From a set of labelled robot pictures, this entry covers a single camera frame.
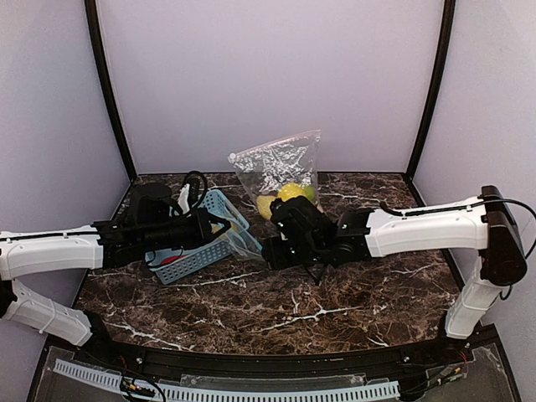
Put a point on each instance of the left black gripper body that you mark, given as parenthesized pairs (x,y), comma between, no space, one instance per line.
(203,228)

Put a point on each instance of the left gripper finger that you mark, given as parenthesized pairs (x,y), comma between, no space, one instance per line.
(224,230)
(217,222)

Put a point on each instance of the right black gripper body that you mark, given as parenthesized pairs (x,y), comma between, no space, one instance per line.
(273,255)

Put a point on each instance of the small blue zip bag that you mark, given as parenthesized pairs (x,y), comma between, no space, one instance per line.
(243,245)

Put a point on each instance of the red chili pepper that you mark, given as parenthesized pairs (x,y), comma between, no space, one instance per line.
(171,259)

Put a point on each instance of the yellow lemon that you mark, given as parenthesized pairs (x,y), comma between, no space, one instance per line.
(291,190)

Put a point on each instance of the green apple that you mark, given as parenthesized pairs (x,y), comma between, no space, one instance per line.
(310,193)

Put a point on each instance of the large pink zip bag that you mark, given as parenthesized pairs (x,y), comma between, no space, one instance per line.
(264,169)

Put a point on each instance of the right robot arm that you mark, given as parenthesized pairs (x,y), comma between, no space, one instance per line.
(306,236)

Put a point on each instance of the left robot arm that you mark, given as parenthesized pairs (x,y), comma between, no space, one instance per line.
(152,221)

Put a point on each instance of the blue plastic basket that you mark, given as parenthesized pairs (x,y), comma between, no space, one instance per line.
(194,260)

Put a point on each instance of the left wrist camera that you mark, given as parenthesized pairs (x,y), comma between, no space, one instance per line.
(193,191)

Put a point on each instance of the white cable duct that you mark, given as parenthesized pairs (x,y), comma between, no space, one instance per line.
(205,388)

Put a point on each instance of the left black frame post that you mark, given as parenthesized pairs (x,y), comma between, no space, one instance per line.
(107,91)

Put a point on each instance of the black frame post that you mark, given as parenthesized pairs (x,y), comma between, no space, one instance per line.
(442,47)
(107,91)

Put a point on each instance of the right black frame post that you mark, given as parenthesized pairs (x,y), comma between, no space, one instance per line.
(442,47)

